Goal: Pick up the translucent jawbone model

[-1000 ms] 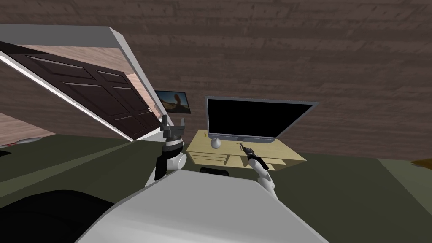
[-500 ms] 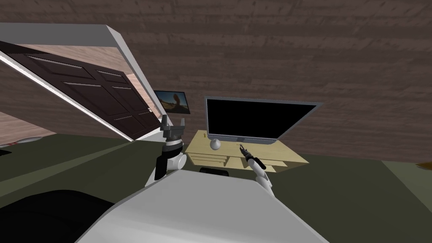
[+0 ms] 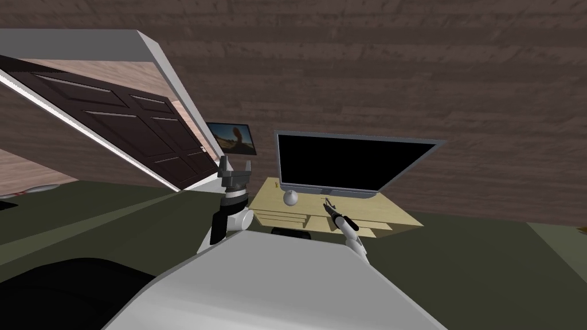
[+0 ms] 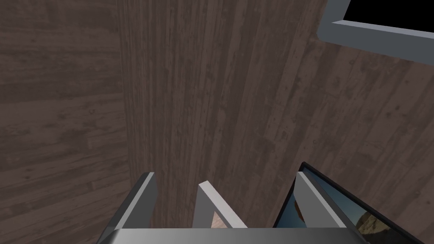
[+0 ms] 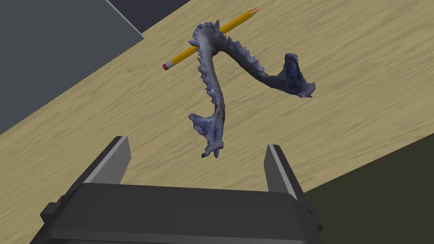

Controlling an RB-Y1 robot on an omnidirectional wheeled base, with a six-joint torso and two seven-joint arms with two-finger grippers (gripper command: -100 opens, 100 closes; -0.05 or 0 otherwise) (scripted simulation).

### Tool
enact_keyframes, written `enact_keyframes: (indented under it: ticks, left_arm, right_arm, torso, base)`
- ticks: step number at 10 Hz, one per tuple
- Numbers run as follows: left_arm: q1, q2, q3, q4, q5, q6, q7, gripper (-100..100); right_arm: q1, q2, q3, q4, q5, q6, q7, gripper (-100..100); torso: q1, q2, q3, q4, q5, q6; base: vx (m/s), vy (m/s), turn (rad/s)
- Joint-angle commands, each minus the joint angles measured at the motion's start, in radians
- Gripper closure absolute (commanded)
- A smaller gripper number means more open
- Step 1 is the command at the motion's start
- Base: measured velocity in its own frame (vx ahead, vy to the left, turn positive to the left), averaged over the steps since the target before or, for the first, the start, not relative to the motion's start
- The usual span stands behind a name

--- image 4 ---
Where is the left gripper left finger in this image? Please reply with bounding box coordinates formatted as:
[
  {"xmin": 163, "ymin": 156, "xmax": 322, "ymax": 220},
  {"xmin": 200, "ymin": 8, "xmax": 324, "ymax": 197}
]
[{"xmin": 108, "ymin": 172, "xmax": 159, "ymax": 230}]

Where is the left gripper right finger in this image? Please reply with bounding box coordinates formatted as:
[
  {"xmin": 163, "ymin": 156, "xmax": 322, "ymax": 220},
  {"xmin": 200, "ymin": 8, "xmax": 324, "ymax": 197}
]
[{"xmin": 293, "ymin": 171, "xmax": 348, "ymax": 229}]

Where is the black framed landscape picture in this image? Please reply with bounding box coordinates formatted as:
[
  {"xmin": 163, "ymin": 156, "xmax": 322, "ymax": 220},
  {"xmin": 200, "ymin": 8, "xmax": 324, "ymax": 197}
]
[{"xmin": 273, "ymin": 161, "xmax": 426, "ymax": 244}]

